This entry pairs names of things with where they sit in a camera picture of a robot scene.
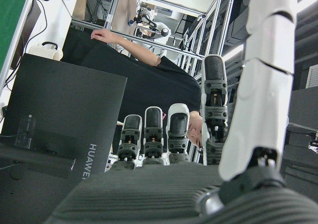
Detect green conveyor belt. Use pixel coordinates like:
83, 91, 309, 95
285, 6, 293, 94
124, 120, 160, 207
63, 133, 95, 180
0, 0, 33, 72

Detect person in black shirt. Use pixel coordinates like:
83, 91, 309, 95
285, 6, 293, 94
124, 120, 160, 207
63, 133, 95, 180
61, 27, 207, 150

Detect white cylinder with black handle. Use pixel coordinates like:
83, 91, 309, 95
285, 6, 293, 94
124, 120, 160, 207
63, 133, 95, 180
27, 42, 63, 61

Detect large aluminium scaffold frame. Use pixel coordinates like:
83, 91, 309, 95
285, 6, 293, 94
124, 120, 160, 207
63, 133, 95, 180
71, 0, 237, 165

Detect black Huawei monitor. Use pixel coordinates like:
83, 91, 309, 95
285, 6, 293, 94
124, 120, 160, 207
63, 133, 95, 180
0, 53, 128, 224

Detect ceiling light strip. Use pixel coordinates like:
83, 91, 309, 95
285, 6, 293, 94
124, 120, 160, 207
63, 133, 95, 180
222, 44, 245, 61

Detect beige curtain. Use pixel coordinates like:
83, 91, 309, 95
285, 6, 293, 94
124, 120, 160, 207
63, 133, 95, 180
74, 0, 140, 48

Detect dark flat panel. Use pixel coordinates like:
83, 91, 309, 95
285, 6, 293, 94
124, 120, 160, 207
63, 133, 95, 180
11, 0, 42, 70

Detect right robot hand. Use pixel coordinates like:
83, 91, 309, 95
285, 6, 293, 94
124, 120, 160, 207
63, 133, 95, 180
44, 0, 318, 224

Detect white vent grille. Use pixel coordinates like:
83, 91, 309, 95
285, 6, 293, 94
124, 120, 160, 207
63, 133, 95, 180
305, 66, 318, 89

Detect black mounted camera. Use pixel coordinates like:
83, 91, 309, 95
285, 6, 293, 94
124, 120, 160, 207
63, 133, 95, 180
307, 132, 318, 156

